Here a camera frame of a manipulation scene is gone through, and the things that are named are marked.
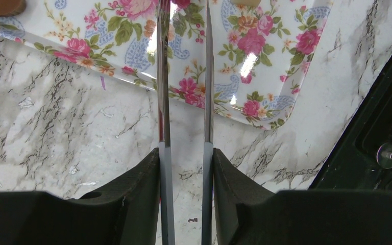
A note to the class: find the floral serving tray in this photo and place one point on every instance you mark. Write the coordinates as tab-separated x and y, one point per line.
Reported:
261	54

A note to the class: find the brown oval chocolate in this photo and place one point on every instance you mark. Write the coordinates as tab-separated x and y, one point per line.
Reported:
10	8

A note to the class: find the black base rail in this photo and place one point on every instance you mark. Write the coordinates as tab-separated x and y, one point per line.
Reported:
362	158

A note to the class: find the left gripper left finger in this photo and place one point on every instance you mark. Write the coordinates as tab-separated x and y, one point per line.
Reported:
123	211

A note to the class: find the metal serving tongs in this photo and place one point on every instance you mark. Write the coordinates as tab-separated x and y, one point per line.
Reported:
165	153

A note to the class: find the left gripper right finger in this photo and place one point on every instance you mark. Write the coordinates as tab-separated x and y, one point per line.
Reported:
247	213

